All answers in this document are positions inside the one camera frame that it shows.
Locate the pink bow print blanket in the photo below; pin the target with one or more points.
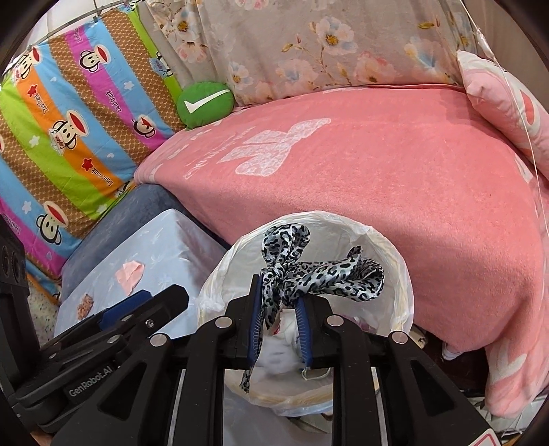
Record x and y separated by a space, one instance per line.
386 193

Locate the leopard print scarf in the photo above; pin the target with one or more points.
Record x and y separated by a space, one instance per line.
326 278

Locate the striped monkey print quilt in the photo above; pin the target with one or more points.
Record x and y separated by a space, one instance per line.
64 150

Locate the pale pink cloth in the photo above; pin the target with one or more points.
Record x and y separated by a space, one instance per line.
131 276

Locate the floral beige cloth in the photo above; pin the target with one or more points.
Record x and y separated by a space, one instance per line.
343 43

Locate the speckled white cloth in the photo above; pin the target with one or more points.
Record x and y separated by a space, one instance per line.
40 315

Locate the tiger stripe scrunchie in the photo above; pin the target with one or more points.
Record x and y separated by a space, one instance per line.
85 306

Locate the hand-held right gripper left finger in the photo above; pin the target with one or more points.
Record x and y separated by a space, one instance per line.
256 317

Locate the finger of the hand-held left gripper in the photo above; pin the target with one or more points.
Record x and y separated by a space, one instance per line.
124 306
167 302

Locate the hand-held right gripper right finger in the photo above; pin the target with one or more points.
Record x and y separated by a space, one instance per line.
302 326

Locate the pink white patterned sheet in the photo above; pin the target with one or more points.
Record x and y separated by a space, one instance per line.
514 373

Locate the pink floral pillow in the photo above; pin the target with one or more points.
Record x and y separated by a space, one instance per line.
493 94

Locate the blue-grey cushion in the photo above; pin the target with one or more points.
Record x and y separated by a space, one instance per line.
128 206

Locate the green check mark cushion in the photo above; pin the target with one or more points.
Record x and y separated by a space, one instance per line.
210 111

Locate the white bin with plastic liner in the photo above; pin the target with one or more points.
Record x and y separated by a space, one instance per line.
386 274

